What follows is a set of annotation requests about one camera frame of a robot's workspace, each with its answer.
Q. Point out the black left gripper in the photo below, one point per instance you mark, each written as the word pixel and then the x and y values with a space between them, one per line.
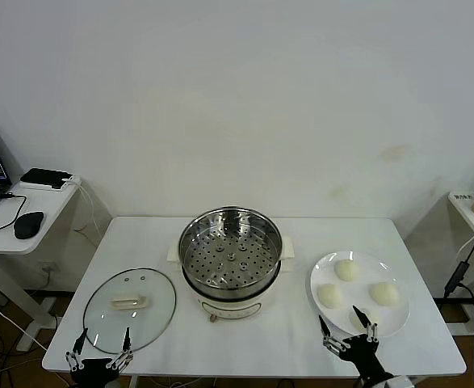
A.
pixel 95 372

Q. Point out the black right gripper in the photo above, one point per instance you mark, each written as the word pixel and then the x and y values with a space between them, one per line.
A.
pixel 362 353

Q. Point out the white steamed baozi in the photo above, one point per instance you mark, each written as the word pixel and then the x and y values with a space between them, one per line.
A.
pixel 330 296
pixel 347 270
pixel 385 293
pixel 359 323

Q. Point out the perforated stainless steel steamer basket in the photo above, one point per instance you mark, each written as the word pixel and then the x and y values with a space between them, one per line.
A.
pixel 230 266

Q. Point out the large white plate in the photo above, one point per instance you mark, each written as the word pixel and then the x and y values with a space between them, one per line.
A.
pixel 357 291

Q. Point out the black computer mouse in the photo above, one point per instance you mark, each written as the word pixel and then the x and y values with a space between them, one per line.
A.
pixel 28 224

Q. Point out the white side table with laptop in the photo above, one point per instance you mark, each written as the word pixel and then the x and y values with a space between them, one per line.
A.
pixel 2 242

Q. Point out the white side table with cup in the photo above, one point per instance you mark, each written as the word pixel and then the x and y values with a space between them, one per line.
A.
pixel 464 205

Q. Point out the black smartphone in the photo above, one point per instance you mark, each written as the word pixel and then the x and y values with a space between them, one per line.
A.
pixel 43 177

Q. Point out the white wall socket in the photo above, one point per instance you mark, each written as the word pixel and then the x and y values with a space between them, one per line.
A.
pixel 49 267

